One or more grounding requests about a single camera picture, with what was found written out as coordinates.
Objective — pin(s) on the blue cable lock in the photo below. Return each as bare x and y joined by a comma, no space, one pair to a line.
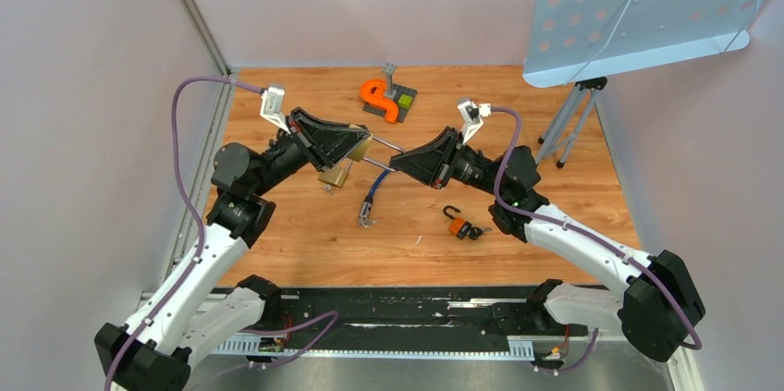
364,217

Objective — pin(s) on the large brass padlock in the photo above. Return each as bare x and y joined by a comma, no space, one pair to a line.
358,153

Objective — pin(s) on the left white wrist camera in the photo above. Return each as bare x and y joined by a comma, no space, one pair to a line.
272,99

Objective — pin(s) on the orange small padlock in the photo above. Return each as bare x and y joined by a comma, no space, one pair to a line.
458,226

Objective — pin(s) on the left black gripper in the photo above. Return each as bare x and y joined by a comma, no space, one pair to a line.
324,144

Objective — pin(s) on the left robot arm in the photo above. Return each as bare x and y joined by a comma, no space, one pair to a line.
160,344

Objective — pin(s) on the small brass padlock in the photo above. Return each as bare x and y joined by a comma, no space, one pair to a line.
335,177

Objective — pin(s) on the black key bunch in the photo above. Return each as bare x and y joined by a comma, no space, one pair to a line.
476,232

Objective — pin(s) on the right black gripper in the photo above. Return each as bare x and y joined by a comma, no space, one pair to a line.
434,163

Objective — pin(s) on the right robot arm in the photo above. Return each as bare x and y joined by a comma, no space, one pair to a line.
651,299

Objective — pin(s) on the perforated metal music stand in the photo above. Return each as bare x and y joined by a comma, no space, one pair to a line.
580,43

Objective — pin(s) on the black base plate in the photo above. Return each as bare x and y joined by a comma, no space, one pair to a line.
413,319

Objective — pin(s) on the orange S-shaped toy base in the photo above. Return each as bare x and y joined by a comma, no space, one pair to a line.
386,98

